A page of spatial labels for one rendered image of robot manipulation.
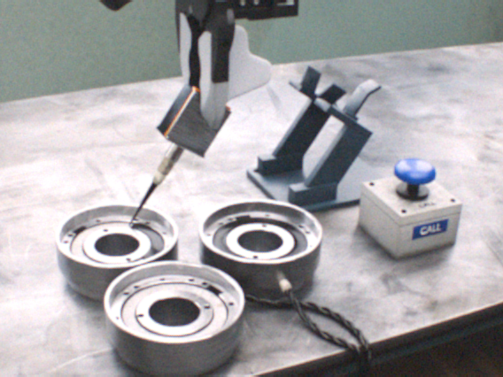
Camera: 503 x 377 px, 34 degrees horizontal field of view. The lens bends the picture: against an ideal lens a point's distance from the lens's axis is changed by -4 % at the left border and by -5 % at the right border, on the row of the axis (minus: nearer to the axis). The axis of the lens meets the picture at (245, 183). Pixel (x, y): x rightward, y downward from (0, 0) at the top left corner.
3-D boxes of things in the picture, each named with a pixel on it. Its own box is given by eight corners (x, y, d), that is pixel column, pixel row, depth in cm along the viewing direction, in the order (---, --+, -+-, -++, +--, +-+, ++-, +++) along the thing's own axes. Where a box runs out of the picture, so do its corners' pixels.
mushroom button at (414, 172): (403, 225, 77) (410, 176, 75) (381, 205, 81) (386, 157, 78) (437, 217, 79) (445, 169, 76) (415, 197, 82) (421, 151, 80)
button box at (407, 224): (396, 260, 77) (402, 213, 74) (357, 223, 82) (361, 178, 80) (465, 242, 80) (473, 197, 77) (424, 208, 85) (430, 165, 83)
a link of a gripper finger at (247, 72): (279, 130, 72) (278, 23, 69) (213, 141, 70) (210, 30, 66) (263, 119, 75) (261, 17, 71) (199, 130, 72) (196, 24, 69)
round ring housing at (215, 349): (170, 404, 59) (168, 361, 57) (81, 337, 65) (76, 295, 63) (271, 342, 66) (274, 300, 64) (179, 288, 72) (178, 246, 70)
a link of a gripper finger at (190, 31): (251, 110, 77) (259, 14, 72) (189, 119, 74) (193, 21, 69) (236, 94, 79) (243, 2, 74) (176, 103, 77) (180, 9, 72)
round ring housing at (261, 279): (183, 249, 77) (182, 209, 76) (290, 230, 81) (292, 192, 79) (221, 313, 69) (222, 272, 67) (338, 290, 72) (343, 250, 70)
